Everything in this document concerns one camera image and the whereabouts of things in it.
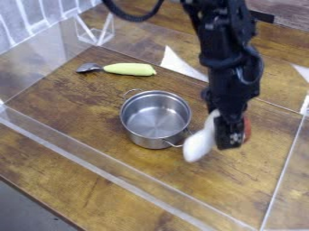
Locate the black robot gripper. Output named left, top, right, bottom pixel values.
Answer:
left=202, top=45, right=265, bottom=150

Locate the white and red plush mushroom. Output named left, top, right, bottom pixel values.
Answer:
left=182, top=109, right=252, bottom=162

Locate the silver metal pot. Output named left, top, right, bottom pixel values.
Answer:
left=119, top=89, right=192, bottom=150

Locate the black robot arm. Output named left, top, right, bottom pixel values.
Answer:
left=181, top=0, right=265, bottom=150

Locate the black bar in background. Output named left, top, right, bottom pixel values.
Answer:
left=250, top=10, right=276, bottom=23

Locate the yellow handled metal spoon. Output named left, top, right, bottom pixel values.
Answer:
left=77, top=63, right=157, bottom=77

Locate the black coiled cable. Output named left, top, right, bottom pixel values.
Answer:
left=101, top=0, right=167, bottom=23

